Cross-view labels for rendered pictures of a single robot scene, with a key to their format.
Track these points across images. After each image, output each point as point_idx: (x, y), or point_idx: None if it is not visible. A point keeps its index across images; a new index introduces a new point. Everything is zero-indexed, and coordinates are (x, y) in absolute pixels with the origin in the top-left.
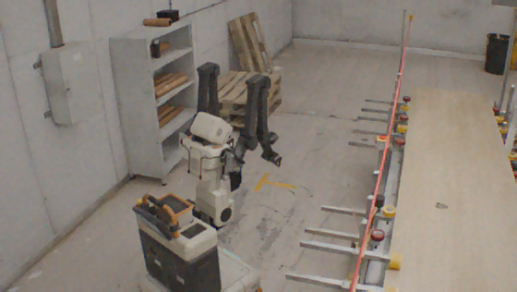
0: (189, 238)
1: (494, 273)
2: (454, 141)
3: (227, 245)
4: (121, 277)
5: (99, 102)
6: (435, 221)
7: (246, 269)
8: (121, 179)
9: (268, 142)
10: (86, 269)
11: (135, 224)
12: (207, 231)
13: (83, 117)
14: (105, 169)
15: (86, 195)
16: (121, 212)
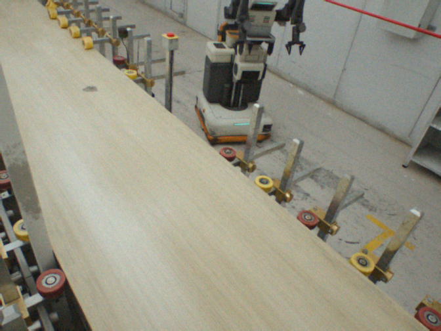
0: (212, 43)
1: (12, 62)
2: (159, 196)
3: (281, 160)
4: (277, 113)
5: (413, 31)
6: (85, 77)
7: (218, 118)
8: (413, 140)
9: (237, 20)
10: (294, 106)
11: (340, 134)
12: (213, 47)
13: (388, 29)
14: (404, 112)
15: (372, 106)
16: (360, 133)
